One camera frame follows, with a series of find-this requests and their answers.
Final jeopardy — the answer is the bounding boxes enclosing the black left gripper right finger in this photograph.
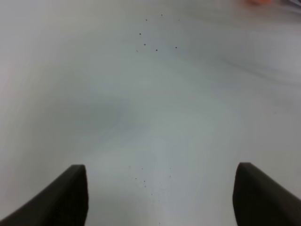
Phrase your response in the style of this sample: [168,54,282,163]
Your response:
[232,162,301,226]

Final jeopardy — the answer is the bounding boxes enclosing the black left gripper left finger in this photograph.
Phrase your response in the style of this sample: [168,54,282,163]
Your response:
[0,165,89,226]

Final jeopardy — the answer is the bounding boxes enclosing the orange fruit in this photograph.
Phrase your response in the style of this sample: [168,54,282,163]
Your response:
[245,0,274,6]

